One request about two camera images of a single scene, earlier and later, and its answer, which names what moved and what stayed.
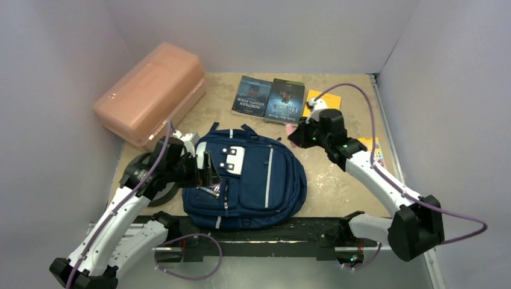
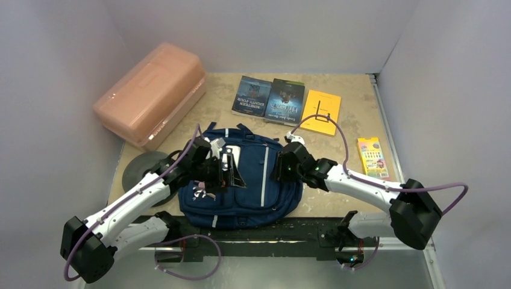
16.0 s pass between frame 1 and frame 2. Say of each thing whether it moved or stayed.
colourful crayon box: stayed
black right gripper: moved
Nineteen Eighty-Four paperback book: stayed
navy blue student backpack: stayed
